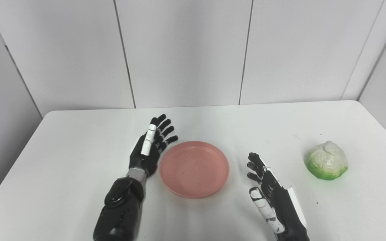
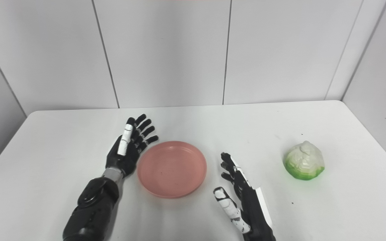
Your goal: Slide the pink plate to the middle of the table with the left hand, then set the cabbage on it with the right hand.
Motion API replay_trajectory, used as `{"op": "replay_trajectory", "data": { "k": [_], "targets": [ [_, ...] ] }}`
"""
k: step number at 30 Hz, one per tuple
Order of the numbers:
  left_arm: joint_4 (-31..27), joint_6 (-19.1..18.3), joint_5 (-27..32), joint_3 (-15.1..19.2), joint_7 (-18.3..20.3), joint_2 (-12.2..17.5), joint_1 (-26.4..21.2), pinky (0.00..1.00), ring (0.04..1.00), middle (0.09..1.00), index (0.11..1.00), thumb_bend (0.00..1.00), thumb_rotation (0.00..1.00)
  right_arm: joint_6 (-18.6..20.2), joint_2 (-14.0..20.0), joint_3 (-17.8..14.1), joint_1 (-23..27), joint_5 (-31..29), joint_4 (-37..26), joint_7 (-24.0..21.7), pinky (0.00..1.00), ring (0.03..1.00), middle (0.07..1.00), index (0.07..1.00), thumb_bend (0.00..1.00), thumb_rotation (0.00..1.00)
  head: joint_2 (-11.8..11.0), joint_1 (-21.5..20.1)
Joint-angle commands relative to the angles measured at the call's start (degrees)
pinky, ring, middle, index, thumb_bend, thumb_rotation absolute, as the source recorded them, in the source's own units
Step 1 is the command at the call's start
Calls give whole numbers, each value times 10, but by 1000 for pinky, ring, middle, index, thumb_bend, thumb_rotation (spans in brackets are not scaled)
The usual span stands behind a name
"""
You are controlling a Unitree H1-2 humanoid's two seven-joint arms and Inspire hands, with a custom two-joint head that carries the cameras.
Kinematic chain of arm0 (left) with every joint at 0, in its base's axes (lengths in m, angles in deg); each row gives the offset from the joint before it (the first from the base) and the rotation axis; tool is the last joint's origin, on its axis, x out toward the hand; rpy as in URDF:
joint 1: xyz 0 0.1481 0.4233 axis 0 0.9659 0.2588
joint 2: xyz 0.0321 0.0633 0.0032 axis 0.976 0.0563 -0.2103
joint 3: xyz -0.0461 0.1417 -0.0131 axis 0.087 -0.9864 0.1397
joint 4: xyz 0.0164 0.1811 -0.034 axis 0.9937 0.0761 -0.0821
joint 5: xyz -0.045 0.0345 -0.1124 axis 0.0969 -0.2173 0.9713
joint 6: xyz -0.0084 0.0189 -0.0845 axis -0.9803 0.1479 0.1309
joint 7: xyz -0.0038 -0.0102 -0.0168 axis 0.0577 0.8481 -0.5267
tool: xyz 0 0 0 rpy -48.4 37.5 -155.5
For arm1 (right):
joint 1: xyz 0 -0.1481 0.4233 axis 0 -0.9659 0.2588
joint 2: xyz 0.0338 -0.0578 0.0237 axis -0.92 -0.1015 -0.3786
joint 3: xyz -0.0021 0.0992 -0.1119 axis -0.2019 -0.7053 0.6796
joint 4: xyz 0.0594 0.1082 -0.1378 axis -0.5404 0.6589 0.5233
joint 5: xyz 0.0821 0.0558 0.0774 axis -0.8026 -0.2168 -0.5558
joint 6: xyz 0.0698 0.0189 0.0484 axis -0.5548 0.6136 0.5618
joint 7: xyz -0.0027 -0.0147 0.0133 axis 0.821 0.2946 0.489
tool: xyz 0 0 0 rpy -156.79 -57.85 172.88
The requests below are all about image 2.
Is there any pink plate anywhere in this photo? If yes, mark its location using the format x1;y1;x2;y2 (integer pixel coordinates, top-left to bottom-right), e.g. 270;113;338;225
137;141;208;198

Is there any green white cabbage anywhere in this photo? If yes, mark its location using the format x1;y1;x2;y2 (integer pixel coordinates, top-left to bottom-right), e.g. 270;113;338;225
283;141;325;181

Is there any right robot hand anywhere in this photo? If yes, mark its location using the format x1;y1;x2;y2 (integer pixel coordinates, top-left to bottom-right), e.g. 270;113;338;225
213;152;276;241

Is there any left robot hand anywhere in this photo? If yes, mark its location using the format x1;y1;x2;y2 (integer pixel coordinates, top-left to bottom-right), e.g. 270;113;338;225
106;114;159;178

